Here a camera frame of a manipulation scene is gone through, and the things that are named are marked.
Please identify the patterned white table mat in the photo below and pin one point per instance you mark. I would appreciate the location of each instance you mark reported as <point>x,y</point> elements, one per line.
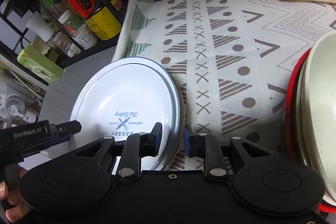
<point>232,59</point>

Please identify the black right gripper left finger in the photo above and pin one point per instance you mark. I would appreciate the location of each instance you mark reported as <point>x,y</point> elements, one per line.
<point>136,147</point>

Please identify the beige bowl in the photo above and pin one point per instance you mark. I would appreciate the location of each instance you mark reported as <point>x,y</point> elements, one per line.
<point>315,128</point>

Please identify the pale green ceramic bowl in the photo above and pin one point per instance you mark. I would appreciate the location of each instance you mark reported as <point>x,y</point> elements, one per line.
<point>321,60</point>

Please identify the red bowl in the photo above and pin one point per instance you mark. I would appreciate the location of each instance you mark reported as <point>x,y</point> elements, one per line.
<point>290,125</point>

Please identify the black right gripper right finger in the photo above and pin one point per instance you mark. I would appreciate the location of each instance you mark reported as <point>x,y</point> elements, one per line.
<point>206,147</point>

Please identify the dark soy sauce bottle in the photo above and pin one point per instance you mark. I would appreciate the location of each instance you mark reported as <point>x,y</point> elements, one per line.
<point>102,22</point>

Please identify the small white fan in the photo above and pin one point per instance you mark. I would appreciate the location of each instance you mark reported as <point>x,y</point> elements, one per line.
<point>15,108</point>

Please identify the large white bakery plate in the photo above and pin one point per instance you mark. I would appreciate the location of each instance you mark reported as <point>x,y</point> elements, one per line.
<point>126,97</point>

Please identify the white paper cup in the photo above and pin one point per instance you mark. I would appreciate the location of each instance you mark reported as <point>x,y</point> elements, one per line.
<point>38,25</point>

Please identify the person's left hand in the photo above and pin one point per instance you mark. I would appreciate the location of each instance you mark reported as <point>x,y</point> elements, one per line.
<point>13,207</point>

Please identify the green cardboard box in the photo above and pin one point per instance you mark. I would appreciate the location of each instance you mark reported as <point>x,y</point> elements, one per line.
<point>39,65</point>

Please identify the small glass spice jar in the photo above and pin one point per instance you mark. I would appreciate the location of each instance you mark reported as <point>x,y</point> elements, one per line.
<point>66,45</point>

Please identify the black metal rack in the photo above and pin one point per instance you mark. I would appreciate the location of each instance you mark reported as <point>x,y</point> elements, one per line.
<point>39,3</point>

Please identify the white capped seasoning jar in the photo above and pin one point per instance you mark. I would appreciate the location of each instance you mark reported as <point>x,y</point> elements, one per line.
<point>78,30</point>

